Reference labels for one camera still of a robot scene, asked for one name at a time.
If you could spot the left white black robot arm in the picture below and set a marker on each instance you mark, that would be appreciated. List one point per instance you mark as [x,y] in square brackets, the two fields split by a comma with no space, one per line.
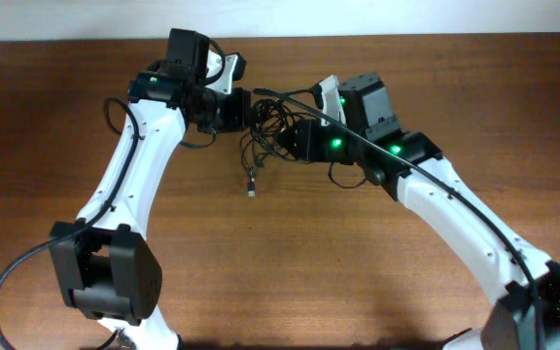
[102,261]

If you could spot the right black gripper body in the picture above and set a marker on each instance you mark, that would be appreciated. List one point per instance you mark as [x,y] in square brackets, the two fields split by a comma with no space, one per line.
[302,139]

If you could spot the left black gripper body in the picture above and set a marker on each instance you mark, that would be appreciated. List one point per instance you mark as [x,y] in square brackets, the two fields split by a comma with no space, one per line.
[236,110]

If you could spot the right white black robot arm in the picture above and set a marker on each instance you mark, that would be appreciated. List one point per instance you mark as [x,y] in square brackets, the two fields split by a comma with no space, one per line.
[355,124]

